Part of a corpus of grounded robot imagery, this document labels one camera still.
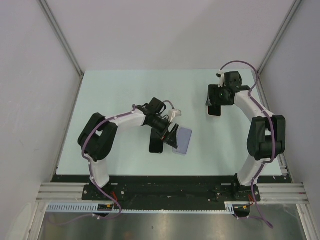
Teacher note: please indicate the lilac silicone phone case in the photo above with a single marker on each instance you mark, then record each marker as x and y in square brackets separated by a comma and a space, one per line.
[183, 141]

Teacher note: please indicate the front aluminium rail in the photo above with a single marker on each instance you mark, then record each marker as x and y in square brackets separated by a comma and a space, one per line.
[270, 193]

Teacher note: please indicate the right aluminium frame post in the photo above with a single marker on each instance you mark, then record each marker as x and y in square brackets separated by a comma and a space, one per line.
[294, 8]

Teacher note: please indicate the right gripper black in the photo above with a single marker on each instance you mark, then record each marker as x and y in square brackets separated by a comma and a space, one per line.
[213, 90]

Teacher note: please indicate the aluminium rail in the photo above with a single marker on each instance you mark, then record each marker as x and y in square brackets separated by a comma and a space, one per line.
[270, 193]
[306, 216]

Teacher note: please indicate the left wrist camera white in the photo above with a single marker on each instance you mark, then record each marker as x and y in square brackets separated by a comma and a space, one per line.
[174, 113]

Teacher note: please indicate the right side aluminium rail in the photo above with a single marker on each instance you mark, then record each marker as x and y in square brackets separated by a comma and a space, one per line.
[306, 216]

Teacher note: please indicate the left aluminium frame post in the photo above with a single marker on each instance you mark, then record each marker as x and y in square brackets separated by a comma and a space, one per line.
[57, 30]

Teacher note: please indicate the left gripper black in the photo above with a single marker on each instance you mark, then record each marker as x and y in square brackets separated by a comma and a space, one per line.
[171, 139]

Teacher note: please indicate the aluminium frame post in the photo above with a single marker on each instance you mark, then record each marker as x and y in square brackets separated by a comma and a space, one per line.
[294, 8]
[57, 30]

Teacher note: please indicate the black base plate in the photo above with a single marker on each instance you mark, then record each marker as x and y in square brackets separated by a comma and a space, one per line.
[170, 192]

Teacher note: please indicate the grey slotted cable duct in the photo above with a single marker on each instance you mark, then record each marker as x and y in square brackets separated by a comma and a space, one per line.
[107, 208]

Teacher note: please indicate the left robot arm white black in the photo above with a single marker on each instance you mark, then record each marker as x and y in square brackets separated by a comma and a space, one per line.
[98, 136]

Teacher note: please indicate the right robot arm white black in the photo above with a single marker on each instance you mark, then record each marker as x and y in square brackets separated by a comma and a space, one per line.
[267, 134]

